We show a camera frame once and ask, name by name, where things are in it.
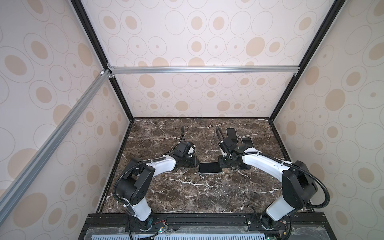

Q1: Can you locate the diagonal aluminium frame bar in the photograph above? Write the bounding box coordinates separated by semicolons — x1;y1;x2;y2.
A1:
1;69;112;224

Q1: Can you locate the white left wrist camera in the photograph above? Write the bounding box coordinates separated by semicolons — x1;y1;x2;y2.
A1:
174;141;196;158

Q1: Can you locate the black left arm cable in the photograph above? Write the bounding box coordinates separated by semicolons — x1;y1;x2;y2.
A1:
112;125;186;206

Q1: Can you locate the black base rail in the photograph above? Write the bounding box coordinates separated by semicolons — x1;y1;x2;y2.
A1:
78;213;336;240

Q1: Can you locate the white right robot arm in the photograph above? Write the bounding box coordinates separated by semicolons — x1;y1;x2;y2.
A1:
219;145;318;229

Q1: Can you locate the white-edged phone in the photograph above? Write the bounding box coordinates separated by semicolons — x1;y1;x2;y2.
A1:
226;128;238;144

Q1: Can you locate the light blue case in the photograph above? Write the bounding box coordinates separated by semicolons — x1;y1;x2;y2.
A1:
198;161;224;175

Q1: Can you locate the black corrugated right cable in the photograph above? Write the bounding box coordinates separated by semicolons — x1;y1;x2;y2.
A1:
215;126;331;210

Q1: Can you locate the blue-edged phone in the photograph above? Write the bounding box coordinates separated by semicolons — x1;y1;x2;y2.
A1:
241;137;254;148

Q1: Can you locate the horizontal aluminium frame bar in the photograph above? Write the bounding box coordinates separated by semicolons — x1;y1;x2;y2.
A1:
111;66;300;74

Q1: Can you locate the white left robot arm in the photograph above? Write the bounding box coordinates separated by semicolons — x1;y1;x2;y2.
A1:
113;155;200;222

